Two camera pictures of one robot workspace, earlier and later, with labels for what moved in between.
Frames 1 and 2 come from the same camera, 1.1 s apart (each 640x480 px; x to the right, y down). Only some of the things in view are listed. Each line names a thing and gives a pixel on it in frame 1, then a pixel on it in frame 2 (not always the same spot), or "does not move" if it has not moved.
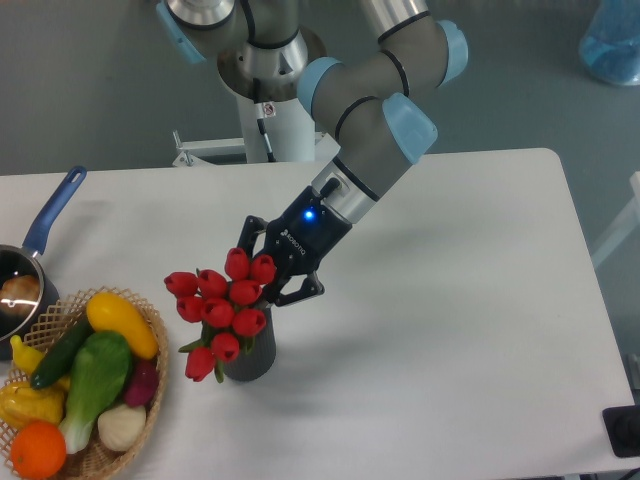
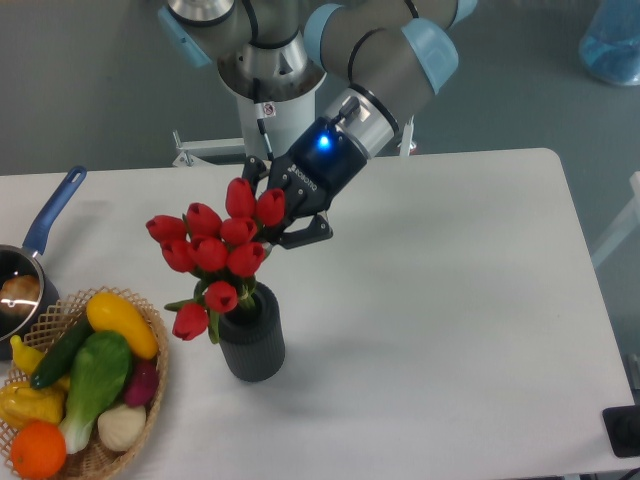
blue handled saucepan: [26, 290] does not move
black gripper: [299, 239] -> [317, 168]
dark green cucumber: [61, 354] does not move
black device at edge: [622, 426] does not move
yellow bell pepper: [20, 403] does not move
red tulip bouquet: [228, 308] -> [223, 254]
